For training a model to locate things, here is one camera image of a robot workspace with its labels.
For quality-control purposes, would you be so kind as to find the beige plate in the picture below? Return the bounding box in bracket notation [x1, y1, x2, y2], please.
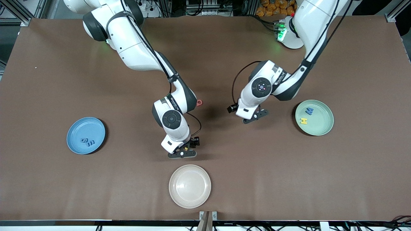
[169, 164, 212, 209]

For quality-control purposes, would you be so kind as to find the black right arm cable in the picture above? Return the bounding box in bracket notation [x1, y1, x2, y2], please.
[120, 0, 202, 138]

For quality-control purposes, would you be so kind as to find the metal bracket at table edge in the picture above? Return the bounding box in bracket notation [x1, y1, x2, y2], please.
[199, 211, 218, 231]

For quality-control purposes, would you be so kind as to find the orange bag pile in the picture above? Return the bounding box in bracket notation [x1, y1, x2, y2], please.
[256, 0, 296, 17]

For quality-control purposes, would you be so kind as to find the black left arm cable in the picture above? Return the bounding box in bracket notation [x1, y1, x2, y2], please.
[231, 0, 354, 106]

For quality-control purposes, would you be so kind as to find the light green plate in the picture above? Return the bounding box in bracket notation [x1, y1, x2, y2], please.
[295, 99, 334, 136]

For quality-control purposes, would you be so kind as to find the aluminium frame profile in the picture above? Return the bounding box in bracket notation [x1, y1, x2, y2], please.
[0, 0, 44, 27]
[385, 0, 411, 23]

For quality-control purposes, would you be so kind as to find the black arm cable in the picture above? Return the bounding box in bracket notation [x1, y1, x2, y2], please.
[231, 0, 354, 106]
[120, 0, 202, 138]

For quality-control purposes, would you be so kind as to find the blue plate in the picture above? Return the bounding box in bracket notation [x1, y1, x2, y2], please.
[66, 117, 106, 155]

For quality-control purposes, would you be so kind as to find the brown table cover sheet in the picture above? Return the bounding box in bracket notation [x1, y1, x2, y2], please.
[0, 15, 411, 222]

